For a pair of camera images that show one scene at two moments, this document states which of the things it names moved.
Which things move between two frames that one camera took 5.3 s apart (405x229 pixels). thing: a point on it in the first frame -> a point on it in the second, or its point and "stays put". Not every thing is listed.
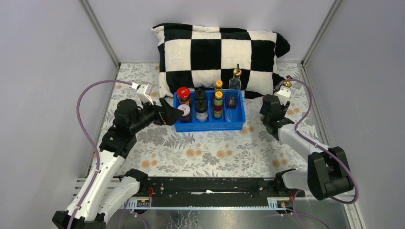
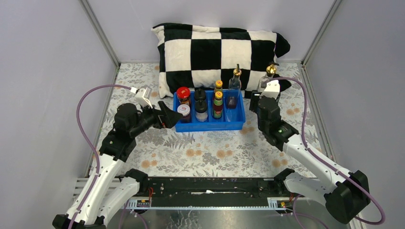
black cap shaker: [201, 111] stays put
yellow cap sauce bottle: [218, 105] stays put
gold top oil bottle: [287, 83] -> [271, 70]
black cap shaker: [199, 94] stays put
